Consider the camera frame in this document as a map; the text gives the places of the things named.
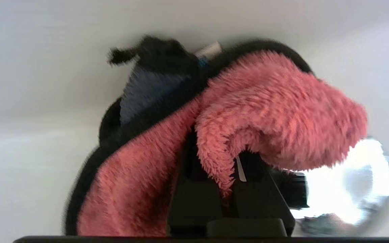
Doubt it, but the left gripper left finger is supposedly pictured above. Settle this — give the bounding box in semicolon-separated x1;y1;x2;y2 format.
167;130;223;237

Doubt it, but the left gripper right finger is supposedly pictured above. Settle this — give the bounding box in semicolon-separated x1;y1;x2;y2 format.
232;152;296;236

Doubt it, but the pink fluffy cleaning cloth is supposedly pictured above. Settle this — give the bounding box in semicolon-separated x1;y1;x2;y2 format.
64;35;369;237

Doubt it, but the chrome sink drain stopper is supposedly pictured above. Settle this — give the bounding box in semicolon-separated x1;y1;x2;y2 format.
272;137;389;237

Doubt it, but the beige wash basin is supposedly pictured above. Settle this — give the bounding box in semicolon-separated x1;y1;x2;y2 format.
0;0;389;239

